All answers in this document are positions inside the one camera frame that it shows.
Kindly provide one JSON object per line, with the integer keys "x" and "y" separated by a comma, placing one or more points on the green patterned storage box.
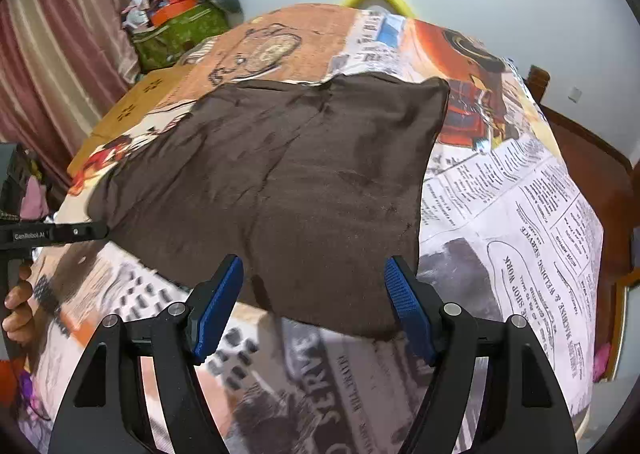
{"x": 180, "y": 38}

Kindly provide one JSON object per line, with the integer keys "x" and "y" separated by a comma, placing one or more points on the brown shirt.
{"x": 280, "y": 194}

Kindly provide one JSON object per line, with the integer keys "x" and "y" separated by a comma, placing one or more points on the pink cloth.
{"x": 35, "y": 199}

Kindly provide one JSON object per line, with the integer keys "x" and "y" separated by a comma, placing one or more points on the striped pillow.
{"x": 202, "y": 51}

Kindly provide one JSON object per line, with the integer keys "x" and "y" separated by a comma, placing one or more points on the wooden bed post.
{"x": 539, "y": 83}

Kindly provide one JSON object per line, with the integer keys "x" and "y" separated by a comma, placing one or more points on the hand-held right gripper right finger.
{"x": 407, "y": 309}

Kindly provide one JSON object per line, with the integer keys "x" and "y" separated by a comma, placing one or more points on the orange box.
{"x": 172, "y": 11}

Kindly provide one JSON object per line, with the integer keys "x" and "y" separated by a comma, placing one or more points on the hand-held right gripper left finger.
{"x": 217, "y": 314}

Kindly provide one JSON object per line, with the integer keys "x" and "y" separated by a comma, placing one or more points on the person's left hand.
{"x": 20, "y": 309}

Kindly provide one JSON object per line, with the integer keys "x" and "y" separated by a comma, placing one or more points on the white wall socket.
{"x": 576, "y": 93}

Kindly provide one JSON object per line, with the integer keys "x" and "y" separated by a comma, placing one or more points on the striped curtain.
{"x": 60, "y": 58}

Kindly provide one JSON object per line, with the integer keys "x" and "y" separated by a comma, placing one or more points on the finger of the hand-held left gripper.
{"x": 80, "y": 232}

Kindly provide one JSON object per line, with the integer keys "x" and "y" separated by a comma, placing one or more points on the printed newspaper-pattern blanket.
{"x": 500, "y": 234}

